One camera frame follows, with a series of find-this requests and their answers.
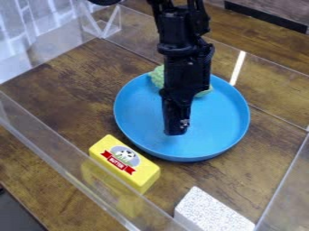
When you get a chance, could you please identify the clear acrylic corner bracket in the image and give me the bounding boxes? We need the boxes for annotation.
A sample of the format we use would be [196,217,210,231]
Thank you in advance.
[78,0,122,39]

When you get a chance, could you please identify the blue round tray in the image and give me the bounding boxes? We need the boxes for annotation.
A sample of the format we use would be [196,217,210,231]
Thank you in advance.
[114,74,251,162]

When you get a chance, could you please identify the white sheer curtain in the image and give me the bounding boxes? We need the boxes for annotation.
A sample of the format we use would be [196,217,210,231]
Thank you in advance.
[0,0,97,84]

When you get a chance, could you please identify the green bitter gourd toy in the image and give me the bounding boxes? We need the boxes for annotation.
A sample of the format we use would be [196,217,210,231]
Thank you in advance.
[149,65,213,97]

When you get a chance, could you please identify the clear acrylic enclosure wall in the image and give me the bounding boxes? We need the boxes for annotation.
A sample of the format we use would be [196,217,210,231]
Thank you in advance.
[0,0,309,231]

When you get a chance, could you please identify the yellow butter block toy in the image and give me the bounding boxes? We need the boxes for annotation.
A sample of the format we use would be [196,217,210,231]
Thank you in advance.
[89,134,161,194]

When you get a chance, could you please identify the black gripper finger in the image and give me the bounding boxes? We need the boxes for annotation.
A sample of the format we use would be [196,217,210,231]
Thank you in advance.
[161,91,192,135]

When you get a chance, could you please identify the black baseboard strip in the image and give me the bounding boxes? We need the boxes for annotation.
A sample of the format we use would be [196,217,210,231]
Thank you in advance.
[224,0,309,34]

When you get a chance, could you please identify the white speckled foam block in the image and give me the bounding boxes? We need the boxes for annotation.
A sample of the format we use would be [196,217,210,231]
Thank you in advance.
[174,187,255,231]

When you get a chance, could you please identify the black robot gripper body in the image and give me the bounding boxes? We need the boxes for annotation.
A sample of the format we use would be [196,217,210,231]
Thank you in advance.
[146,0,216,107]

